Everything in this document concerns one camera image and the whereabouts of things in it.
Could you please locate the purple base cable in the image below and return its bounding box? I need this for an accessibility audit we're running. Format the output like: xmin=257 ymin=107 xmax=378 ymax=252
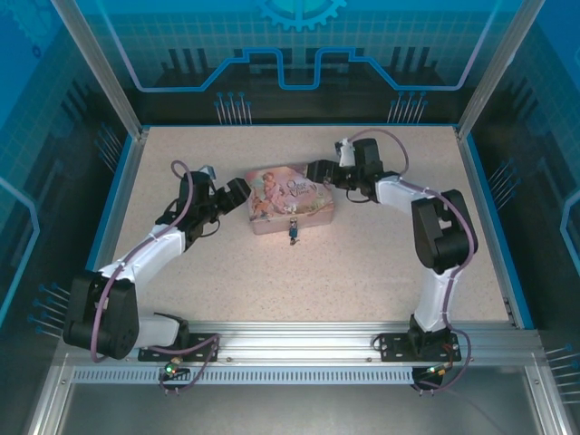
xmin=158 ymin=333 xmax=223 ymax=396
xmin=414 ymin=328 xmax=470 ymax=395

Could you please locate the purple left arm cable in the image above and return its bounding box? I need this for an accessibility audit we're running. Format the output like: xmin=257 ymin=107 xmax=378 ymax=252
xmin=92 ymin=159 xmax=197 ymax=363

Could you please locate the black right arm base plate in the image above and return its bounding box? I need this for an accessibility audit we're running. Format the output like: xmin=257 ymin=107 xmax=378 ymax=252
xmin=378 ymin=331 xmax=468 ymax=363

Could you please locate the slotted grey cable duct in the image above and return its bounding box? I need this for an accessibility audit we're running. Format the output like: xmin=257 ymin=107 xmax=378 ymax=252
xmin=72 ymin=365 xmax=418 ymax=385

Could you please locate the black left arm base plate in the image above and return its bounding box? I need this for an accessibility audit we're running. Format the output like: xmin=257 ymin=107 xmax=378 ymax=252
xmin=138 ymin=333 xmax=222 ymax=363

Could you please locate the grey sheet metal shelf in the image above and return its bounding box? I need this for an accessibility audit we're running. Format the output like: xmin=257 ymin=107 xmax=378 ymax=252
xmin=56 ymin=379 xmax=547 ymax=435

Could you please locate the aluminium side rail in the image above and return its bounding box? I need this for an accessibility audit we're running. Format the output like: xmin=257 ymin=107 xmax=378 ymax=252
xmin=24 ymin=126 xmax=151 ymax=435
xmin=454 ymin=128 xmax=570 ymax=435

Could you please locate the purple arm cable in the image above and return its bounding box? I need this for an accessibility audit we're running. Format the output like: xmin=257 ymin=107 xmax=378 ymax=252
xmin=343 ymin=129 xmax=480 ymax=330
xmin=92 ymin=159 xmax=197 ymax=363

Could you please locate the connector with green light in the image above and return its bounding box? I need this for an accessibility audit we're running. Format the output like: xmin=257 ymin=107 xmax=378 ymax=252
xmin=162 ymin=360 xmax=191 ymax=381
xmin=423 ymin=362 xmax=457 ymax=380

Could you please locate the aluminium frame post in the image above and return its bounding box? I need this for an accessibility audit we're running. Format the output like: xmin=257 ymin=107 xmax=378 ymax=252
xmin=48 ymin=0 xmax=151 ymax=140
xmin=454 ymin=0 xmax=546 ymax=140

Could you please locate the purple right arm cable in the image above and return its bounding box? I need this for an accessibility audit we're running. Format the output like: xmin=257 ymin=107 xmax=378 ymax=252
xmin=343 ymin=129 xmax=480 ymax=330

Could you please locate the aluminium mounting rail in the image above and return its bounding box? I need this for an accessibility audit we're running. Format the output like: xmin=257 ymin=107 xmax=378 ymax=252
xmin=135 ymin=319 xmax=543 ymax=369

